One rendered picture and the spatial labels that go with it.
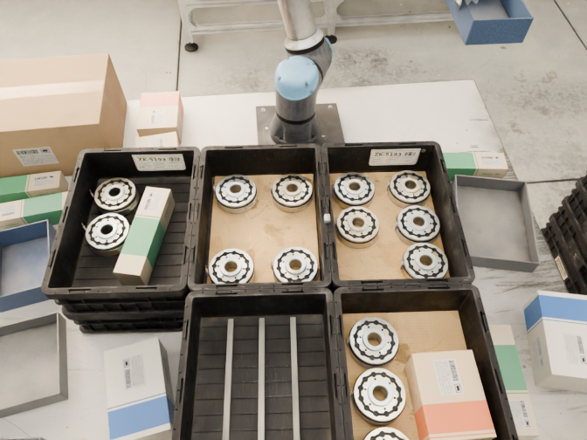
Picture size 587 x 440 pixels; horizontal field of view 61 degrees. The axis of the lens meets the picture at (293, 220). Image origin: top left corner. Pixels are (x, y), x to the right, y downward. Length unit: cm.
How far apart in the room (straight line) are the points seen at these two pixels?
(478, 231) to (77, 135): 113
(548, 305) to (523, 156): 150
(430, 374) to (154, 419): 56
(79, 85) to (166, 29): 181
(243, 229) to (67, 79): 71
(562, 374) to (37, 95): 149
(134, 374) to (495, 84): 248
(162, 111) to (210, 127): 16
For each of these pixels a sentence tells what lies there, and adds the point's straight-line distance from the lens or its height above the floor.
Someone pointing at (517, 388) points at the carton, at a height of 76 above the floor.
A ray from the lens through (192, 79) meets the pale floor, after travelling 293.
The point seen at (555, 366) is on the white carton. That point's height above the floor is 79.
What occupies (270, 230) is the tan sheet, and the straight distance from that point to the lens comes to 121.
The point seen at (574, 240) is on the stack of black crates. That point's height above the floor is 31.
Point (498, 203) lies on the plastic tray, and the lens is 153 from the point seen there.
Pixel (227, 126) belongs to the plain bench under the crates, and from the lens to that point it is 163.
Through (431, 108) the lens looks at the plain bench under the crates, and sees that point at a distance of 174.
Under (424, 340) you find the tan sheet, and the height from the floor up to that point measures 83.
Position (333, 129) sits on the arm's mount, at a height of 74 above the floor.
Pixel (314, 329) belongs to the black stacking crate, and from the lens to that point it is 110.
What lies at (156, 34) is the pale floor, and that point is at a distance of 331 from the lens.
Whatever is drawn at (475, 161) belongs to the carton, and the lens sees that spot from 153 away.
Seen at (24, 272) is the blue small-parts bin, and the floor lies 70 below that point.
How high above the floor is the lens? 185
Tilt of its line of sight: 56 degrees down
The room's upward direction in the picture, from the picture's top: straight up
